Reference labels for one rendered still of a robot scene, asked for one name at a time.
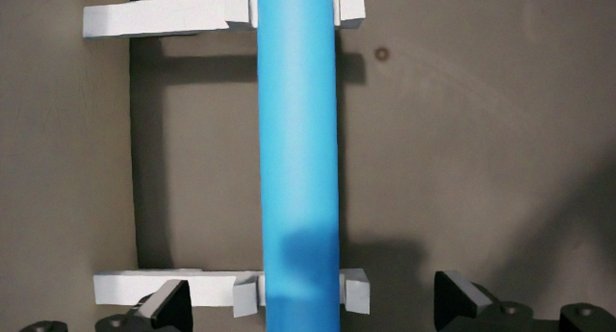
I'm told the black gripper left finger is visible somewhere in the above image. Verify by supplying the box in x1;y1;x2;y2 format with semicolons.
19;279;193;332

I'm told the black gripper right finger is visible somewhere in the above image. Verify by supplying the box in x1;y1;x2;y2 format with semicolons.
433;270;616;332

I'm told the blue cylinder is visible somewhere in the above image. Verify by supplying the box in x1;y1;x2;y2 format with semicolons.
257;0;341;332

